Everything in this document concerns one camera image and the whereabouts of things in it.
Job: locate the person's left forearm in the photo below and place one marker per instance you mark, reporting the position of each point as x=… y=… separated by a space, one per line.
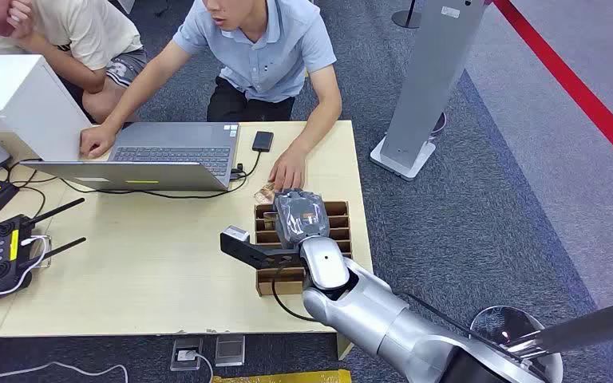
x=314 y=132
x=63 y=63

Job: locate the yellow sheet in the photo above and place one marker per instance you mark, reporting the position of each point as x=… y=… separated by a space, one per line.
x=285 y=377

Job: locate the floor socket with white plug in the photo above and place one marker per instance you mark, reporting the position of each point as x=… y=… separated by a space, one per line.
x=186 y=353

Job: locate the black stanchion base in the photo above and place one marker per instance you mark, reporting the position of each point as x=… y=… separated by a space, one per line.
x=406 y=20

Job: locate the grey kiosk stand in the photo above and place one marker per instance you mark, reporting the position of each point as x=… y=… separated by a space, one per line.
x=433 y=69

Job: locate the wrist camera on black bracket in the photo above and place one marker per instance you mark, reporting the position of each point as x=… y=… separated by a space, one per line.
x=243 y=252

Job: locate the grey floor socket plate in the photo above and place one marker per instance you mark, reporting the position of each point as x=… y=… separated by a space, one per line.
x=230 y=350

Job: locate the person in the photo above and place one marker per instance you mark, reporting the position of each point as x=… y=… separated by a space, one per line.
x=269 y=58
x=84 y=26

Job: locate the black portable drive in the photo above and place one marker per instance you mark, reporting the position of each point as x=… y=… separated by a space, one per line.
x=262 y=141

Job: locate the person's right hand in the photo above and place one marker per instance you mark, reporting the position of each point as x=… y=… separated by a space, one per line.
x=96 y=141

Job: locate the grey laptop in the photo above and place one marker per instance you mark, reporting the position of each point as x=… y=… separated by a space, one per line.
x=174 y=142

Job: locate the white box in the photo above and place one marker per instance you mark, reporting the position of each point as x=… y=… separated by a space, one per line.
x=15 y=100

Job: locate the person's left hand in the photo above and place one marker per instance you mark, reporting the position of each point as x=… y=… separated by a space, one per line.
x=288 y=170
x=22 y=17

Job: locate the red barrier strip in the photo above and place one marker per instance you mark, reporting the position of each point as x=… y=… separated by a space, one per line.
x=571 y=82

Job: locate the round dark stand base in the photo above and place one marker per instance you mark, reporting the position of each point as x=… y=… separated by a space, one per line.
x=440 y=124

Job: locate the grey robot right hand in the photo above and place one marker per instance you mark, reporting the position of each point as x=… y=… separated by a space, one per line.
x=300 y=217

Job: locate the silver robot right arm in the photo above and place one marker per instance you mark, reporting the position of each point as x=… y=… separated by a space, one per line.
x=370 y=312

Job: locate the brown slotted card holder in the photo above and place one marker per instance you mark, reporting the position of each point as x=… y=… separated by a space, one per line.
x=339 y=222

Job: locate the black remote controller with antennas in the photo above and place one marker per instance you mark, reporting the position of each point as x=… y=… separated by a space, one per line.
x=5 y=264

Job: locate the person's right forearm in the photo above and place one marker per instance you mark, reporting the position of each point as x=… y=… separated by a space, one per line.
x=126 y=105

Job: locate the chrome stanchion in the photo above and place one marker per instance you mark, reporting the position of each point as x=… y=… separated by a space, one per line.
x=592 y=322

